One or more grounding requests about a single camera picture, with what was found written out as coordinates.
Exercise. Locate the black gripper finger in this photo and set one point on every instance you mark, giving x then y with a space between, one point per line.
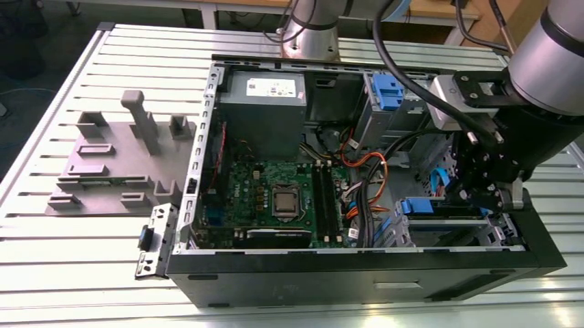
488 198
472 167

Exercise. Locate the hard disk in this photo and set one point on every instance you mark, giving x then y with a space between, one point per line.
420 206

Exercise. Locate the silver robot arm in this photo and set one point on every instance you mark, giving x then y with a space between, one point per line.
556 51

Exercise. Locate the metal disk bay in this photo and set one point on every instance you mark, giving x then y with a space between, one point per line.
446 223

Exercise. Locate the grey metal drive cage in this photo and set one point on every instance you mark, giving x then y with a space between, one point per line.
388 126

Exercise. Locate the blue drive latch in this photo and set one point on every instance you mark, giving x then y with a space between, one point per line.
388 92

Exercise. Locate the black RAM slot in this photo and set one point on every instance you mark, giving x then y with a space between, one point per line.
332 201
319 198

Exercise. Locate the wooden cabinet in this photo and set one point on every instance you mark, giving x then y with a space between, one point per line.
529 17

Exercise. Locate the green motherboard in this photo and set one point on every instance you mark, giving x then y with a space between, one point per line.
291 171

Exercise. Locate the silver CPU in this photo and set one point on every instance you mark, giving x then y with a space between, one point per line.
283 201

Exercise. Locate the CPU socket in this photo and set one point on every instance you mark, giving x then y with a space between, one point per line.
285 216

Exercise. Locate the black PC case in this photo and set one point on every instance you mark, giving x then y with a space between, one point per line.
319 283

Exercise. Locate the grey power supply unit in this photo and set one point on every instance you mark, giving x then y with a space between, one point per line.
265 126

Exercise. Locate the black graphics card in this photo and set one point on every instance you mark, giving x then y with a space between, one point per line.
274 237

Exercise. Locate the black case fan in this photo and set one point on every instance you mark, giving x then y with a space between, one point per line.
211 164

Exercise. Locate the grey parts rack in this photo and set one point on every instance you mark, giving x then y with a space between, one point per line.
118 164

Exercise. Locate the green RAM stick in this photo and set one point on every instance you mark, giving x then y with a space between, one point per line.
98 184

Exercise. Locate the black wrist mount bracket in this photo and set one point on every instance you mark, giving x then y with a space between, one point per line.
465 92

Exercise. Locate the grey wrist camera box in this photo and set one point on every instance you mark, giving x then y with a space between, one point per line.
442 102

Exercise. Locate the metal card retention bracket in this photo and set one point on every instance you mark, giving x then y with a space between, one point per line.
164 235

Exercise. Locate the wooden desk white frame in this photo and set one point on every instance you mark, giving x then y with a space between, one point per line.
209 18

